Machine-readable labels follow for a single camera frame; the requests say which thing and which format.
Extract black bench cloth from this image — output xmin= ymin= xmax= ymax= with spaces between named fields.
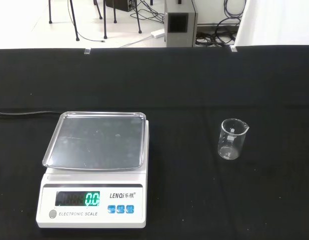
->
xmin=0 ymin=44 xmax=309 ymax=240

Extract white electronic balance steel pan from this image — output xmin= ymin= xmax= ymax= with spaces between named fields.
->
xmin=35 ymin=111 xmax=150 ymax=230

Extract grey metal box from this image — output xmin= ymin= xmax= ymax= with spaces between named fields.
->
xmin=164 ymin=0 xmax=199 ymax=48

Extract white power strip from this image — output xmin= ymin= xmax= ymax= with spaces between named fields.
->
xmin=150 ymin=28 xmax=166 ymax=39

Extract black tripod legs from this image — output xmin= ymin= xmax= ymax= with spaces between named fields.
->
xmin=92 ymin=0 xmax=143 ymax=40
xmin=47 ymin=0 xmax=81 ymax=42

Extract black box on floor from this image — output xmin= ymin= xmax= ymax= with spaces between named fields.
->
xmin=105 ymin=0 xmax=136 ymax=12

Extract pale board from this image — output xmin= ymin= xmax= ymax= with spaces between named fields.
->
xmin=233 ymin=0 xmax=309 ymax=47

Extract white power strip cord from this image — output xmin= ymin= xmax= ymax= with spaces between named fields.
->
xmin=118 ymin=34 xmax=155 ymax=49

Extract thin black floor cable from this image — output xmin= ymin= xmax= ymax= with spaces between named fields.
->
xmin=73 ymin=26 xmax=106 ymax=43

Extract black floor cable bundle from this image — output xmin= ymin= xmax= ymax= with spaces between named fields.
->
xmin=195 ymin=0 xmax=243 ymax=47

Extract black balance power cable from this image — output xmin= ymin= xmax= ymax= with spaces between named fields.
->
xmin=0 ymin=110 xmax=63 ymax=119

